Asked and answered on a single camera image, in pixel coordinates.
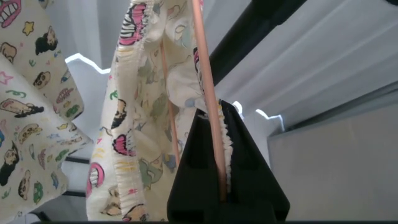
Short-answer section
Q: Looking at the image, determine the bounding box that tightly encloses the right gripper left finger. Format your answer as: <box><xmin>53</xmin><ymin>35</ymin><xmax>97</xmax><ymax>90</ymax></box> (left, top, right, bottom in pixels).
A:
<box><xmin>167</xmin><ymin>107</ymin><xmax>224</xmax><ymax>222</ymax></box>

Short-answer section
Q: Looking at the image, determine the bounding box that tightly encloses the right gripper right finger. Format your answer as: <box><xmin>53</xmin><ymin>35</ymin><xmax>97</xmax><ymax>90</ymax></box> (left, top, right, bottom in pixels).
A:
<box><xmin>220</xmin><ymin>100</ymin><xmax>290</xmax><ymax>222</ymax></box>

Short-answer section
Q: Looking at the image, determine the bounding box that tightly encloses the cream printed garment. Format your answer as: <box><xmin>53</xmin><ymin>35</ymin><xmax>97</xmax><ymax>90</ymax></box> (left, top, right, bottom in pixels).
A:
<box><xmin>0</xmin><ymin>0</ymin><xmax>94</xmax><ymax>223</ymax></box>
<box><xmin>85</xmin><ymin>0</ymin><xmax>234</xmax><ymax>222</ymax></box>

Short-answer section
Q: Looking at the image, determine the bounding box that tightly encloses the pink clothes hanger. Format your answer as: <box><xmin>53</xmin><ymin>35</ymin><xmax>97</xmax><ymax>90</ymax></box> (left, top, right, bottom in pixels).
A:
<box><xmin>159</xmin><ymin>0</ymin><xmax>228</xmax><ymax>202</ymax></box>

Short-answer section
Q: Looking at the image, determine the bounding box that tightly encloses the white curtain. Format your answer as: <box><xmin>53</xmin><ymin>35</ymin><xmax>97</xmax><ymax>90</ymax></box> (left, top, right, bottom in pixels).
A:
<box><xmin>43</xmin><ymin>0</ymin><xmax>398</xmax><ymax>133</ymax></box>

